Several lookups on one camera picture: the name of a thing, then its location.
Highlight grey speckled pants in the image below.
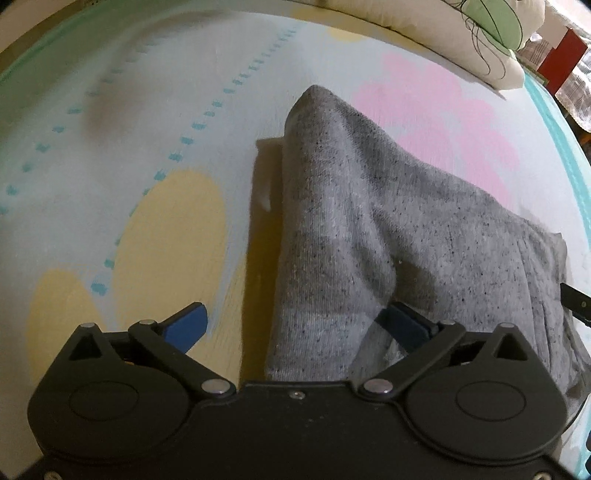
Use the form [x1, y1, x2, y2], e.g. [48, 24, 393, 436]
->
[266, 86, 590, 404]

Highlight light blue patterned bed sheet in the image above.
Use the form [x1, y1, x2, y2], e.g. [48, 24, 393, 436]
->
[1, 1, 590, 479]

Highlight floral folded quilt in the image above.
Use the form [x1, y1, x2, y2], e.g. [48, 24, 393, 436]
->
[322, 0, 547, 91]

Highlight red wooden bed post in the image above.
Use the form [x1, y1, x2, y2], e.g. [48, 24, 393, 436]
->
[537, 28, 588, 95]

